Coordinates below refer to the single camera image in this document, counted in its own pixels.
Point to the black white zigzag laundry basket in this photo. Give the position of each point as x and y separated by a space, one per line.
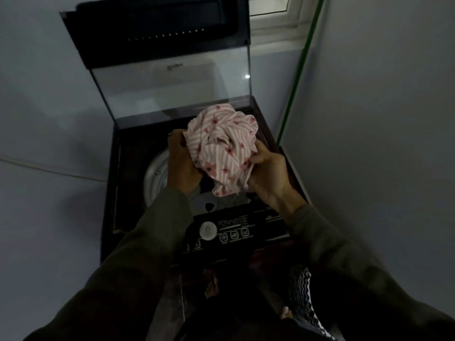
305 301

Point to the person's right hand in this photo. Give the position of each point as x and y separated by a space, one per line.
272 177

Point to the person's right forearm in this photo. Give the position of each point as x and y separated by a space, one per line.
355 273

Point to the person's left foot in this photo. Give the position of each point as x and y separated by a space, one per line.
211 287

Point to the glass washing machine lid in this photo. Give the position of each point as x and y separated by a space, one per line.
160 35

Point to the dark maroon washing machine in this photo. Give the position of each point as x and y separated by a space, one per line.
131 166

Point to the person's left forearm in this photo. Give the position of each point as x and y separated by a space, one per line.
135 269

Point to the green pipe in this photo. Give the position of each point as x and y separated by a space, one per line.
302 67

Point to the person's right foot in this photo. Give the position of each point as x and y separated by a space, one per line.
286 313

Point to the person's left hand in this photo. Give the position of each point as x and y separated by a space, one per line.
181 166

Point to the pink striped clothes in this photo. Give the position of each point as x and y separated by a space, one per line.
220 149

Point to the person's foot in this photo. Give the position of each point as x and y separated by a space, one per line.
211 287
286 313

